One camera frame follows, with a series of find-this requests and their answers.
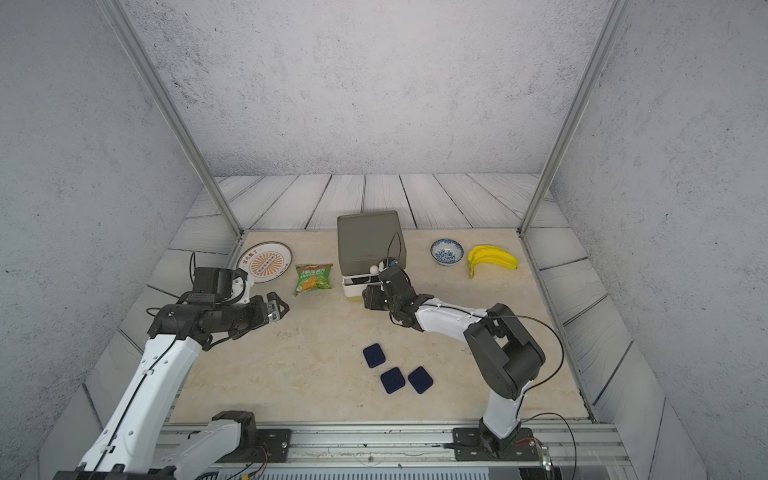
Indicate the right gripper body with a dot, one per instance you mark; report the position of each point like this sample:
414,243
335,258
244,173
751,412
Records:
380,299

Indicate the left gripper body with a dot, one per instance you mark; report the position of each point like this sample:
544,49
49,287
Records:
257,314

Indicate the three-tier drawer cabinet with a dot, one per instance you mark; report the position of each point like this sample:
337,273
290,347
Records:
364,240

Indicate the navy brooch box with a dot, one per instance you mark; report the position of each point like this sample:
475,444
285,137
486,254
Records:
420,380
392,380
374,355

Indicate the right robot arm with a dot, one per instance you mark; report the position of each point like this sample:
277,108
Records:
508,357

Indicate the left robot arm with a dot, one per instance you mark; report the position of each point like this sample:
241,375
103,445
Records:
179,334

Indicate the green snack bag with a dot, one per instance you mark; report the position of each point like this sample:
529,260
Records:
313,277

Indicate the round patterned plate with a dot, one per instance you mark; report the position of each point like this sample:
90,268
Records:
265,262

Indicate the blue white porcelain bowl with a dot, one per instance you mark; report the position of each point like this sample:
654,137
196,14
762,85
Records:
446,252

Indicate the yellow banana bunch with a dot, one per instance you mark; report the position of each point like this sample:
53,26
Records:
489,254

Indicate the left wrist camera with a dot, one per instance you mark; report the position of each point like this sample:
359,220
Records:
217,286

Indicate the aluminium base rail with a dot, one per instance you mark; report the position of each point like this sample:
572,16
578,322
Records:
550,448

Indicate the left frame post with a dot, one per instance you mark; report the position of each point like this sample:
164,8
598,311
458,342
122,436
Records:
118,19

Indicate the frame post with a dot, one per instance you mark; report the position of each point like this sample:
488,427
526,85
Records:
118,19
617,15

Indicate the right frame post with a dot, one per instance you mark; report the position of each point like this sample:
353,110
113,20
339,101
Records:
617,15

